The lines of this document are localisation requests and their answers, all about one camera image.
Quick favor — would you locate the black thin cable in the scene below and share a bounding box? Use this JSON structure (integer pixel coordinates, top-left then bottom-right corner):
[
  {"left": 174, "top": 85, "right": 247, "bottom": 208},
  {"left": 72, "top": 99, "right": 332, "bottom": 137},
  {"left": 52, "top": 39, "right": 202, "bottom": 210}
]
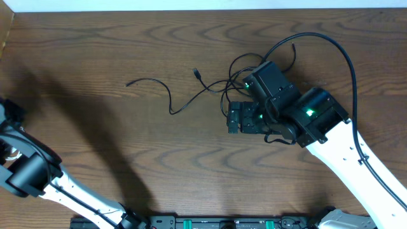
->
[
  {"left": 125, "top": 67, "right": 252, "bottom": 116},
  {"left": 219, "top": 42, "right": 297, "bottom": 118}
]

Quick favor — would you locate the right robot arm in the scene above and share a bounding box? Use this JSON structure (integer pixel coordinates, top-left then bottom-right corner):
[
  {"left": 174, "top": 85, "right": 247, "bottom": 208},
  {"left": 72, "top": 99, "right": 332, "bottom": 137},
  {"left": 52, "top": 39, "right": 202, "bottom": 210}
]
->
[{"left": 227, "top": 62, "right": 406, "bottom": 228}]

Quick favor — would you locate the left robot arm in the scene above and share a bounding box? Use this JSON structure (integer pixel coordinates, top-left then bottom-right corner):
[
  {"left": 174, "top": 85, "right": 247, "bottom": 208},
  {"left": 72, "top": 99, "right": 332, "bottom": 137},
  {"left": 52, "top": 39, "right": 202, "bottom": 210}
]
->
[{"left": 1, "top": 99, "right": 150, "bottom": 229}]

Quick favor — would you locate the black right camera cable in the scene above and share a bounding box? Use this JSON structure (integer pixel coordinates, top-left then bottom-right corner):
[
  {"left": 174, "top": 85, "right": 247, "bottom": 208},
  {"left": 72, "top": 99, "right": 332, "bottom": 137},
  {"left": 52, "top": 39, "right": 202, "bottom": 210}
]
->
[{"left": 260, "top": 31, "right": 407, "bottom": 212}]

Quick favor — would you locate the black camera cable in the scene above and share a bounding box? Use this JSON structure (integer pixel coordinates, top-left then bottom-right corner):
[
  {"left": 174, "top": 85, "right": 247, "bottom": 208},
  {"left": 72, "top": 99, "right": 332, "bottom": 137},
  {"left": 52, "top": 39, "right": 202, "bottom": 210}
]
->
[
  {"left": 260, "top": 31, "right": 407, "bottom": 212},
  {"left": 0, "top": 133, "right": 121, "bottom": 229}
]

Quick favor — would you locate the black left camera cable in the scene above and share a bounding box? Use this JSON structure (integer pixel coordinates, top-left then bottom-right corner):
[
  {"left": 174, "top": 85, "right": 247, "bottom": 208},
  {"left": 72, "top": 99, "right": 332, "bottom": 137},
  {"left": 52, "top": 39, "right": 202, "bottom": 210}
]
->
[{"left": 0, "top": 133, "right": 121, "bottom": 229}]

